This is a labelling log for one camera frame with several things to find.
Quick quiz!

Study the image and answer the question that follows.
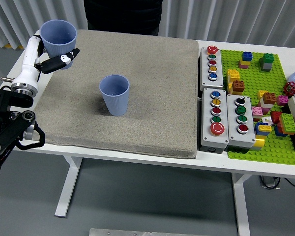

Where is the grey-brown cushion mat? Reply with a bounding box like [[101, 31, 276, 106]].
[[34, 29, 199, 160]]

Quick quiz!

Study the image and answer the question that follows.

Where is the green orange brick stack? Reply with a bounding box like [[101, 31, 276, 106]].
[[274, 113, 295, 137]]

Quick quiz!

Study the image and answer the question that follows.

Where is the magenta brick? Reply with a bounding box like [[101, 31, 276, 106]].
[[276, 95, 289, 106]]

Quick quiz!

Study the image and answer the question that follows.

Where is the orange yellow white brick stack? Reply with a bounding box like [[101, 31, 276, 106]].
[[257, 90, 277, 115]]

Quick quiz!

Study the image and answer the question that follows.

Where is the five-button box, black base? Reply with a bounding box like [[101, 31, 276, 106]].
[[199, 45, 225, 91]]

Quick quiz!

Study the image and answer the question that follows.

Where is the yellow cylinder brick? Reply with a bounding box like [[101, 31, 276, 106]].
[[250, 135, 266, 151]]

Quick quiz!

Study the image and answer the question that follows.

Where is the green grey brick stack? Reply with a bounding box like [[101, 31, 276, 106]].
[[259, 53, 275, 72]]

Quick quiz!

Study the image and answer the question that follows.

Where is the red brick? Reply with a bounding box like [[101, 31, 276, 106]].
[[270, 111, 283, 124]]

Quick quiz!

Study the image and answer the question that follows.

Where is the white table leg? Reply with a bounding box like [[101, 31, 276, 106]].
[[54, 155, 84, 218], [231, 172, 251, 236]]

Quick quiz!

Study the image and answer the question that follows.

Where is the red valve handwheel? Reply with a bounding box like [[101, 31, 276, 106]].
[[284, 82, 295, 97]]

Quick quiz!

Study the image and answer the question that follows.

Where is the blue yellow brick pile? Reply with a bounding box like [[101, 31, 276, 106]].
[[254, 122, 272, 136]]

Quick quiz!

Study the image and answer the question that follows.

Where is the brown-orange brick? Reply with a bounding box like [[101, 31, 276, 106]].
[[232, 80, 245, 96]]

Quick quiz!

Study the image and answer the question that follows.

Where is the person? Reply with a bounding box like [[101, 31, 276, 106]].
[[83, 0, 163, 36]]

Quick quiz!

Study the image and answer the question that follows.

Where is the green studded baseplate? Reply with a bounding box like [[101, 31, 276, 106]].
[[220, 49, 295, 166]]

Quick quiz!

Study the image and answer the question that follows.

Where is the five-button box, large red button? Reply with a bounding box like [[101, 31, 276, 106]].
[[201, 88, 230, 154]]

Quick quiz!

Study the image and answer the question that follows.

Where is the grey metal plate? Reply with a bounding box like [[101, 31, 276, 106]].
[[88, 228, 195, 236]]

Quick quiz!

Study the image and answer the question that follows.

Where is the grey floor socket box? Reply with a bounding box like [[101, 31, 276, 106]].
[[259, 175, 281, 189]]

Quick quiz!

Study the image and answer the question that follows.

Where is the blue ribbed plastic cup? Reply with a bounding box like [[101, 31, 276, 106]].
[[99, 74, 131, 117], [40, 19, 77, 70]]

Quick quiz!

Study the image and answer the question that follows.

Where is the button box with selector switch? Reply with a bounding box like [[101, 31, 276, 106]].
[[226, 94, 257, 149]]

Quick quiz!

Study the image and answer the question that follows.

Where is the blue yellow pink brick stack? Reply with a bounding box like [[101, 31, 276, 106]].
[[238, 51, 253, 69]]

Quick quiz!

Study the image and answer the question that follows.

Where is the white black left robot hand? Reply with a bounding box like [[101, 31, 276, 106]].
[[11, 35, 81, 89]]

